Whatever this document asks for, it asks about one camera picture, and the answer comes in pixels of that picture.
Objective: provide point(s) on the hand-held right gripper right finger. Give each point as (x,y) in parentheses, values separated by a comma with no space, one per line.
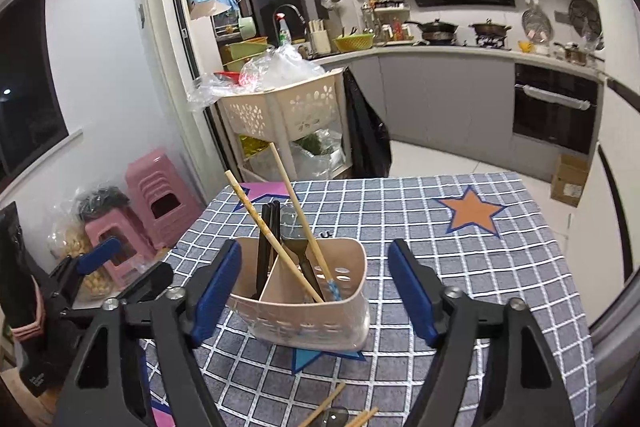
(412,287)

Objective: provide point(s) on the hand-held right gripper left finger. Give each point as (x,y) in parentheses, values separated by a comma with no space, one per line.
(217,292)

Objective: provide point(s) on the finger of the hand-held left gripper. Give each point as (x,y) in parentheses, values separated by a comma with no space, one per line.
(100,252)
(150,279)

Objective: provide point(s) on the black plastic spoon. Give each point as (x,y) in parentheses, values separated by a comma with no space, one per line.
(295,252)
(277,209)
(262,262)
(270,209)
(334,417)

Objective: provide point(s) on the plain wooden chopstick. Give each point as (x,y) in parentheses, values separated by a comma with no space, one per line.
(260,217)
(362,417)
(327,402)

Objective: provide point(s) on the beige plastic utensil holder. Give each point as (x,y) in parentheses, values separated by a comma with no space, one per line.
(300,322)

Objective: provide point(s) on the low pink plastic stool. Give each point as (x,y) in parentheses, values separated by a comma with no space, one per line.
(100,227)

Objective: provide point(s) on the bag of yellow round items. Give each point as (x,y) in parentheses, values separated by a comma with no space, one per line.
(70,242)

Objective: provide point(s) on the clear bag with dark contents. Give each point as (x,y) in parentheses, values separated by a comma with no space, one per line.
(100,202)

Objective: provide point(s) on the grey checked star tablecloth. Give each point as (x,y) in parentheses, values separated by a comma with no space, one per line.
(475,257)

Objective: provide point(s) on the tall stack of pink stools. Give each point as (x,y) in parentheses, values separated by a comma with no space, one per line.
(150,177)

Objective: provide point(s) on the yellow oil bottle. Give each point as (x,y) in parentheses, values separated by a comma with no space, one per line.
(255,147)

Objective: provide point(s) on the clear bag of greens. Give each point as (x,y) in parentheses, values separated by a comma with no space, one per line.
(320,154)

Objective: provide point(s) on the black hanging bag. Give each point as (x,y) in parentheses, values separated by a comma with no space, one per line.
(365,132)

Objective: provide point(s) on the dark window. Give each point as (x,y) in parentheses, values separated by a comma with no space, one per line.
(30,82)

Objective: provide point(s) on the cardboard box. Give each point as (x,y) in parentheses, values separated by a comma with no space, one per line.
(570,182)

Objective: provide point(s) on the grey kitchen counter cabinet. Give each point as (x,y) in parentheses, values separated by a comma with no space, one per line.
(440,97)

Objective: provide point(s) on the clear plastic bags heap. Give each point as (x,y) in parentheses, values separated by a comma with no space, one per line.
(210,89)

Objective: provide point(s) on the beige perforated basket trolley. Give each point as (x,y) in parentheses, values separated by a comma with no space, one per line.
(310,102)

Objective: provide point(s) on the black built-in oven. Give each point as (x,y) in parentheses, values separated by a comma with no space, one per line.
(550,117)

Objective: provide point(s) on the whitish plastic bag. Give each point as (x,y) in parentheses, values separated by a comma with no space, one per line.
(285,67)

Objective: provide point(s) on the green plastic basin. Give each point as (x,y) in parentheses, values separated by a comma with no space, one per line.
(245,49)

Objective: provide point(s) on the black wok with lid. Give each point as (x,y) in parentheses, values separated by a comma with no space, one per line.
(435,29)

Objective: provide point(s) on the white countertop cutlery holder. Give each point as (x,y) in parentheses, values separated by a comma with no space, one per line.
(320,39)

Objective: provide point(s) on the small yellow bowl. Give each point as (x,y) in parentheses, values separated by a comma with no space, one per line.
(525,47)

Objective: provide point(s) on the dark wok with lid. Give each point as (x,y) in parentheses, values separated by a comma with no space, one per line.
(490,31)

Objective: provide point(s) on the spray bottle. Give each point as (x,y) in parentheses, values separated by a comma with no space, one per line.
(284,32)

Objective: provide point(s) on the spice rack with bottles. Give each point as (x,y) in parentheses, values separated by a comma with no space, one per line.
(385,19)

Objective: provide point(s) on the small metal pot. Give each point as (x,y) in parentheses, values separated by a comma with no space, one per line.
(575,53)

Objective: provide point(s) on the round metal strainer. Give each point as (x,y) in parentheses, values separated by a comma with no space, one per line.
(536,24)

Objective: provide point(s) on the curved kitchen faucet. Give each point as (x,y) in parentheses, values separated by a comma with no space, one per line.
(290,7)

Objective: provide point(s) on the white refrigerator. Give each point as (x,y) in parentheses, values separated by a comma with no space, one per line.
(622,57)

